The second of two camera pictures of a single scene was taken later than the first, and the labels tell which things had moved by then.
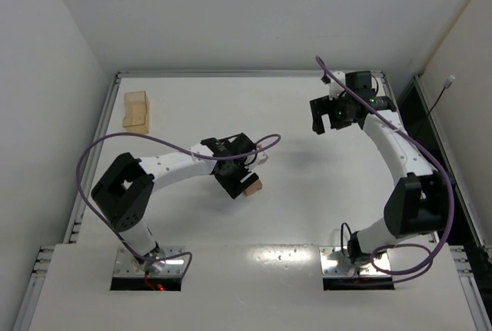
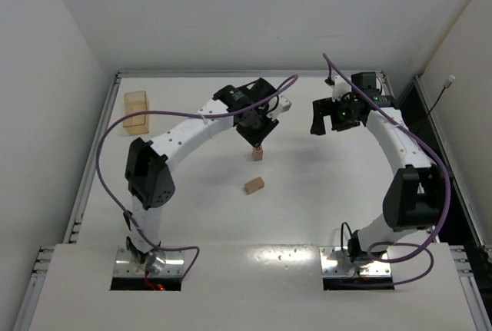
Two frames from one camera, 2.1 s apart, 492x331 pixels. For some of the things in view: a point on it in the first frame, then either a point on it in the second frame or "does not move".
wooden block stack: (254, 187) does not move
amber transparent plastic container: (135, 115) does not move
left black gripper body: (238, 181) to (256, 127)
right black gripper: (324, 106) does not move
